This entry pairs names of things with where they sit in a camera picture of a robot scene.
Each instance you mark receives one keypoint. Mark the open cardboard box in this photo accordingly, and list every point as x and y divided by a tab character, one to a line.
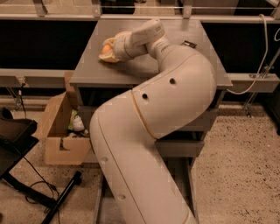
60	148

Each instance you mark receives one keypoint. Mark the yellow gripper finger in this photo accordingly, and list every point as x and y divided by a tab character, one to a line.
109	41
109	57

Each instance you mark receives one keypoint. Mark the black snack packet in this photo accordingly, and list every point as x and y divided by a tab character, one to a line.
189	44

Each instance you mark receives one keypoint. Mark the small orange fruit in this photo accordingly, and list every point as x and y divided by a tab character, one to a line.
106	49

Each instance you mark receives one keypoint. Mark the grey wooden drawer cabinet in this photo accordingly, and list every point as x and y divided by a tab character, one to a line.
96	70

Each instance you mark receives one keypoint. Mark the black chair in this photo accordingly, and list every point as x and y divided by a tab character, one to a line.
16	140

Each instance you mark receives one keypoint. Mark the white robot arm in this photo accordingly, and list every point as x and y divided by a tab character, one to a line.
124	130

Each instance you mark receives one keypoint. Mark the white green plastic bag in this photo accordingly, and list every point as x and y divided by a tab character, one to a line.
75	122

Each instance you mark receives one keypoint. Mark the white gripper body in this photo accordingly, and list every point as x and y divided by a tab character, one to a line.
122	46

